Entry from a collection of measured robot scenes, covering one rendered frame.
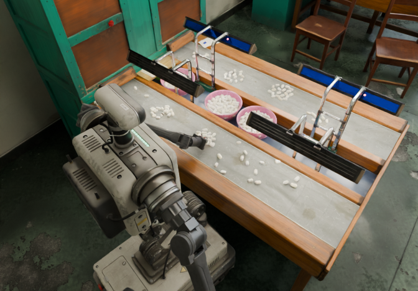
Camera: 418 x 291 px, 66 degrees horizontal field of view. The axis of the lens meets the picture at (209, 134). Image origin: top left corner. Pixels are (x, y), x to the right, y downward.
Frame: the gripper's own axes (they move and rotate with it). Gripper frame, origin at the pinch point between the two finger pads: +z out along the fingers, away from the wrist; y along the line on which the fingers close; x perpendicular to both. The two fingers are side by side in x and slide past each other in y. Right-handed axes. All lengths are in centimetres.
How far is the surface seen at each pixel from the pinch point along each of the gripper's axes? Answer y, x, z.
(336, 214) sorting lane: -86, -2, 4
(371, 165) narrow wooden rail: -88, -30, 39
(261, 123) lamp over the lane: -34.1, -28.7, -17.4
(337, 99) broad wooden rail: -49, -58, 65
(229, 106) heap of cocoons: 8.8, -23.7, 29.5
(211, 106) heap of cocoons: 18.7, -18.0, 22.9
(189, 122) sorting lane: 20.7, -4.0, 7.2
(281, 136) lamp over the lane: -47, -27, -17
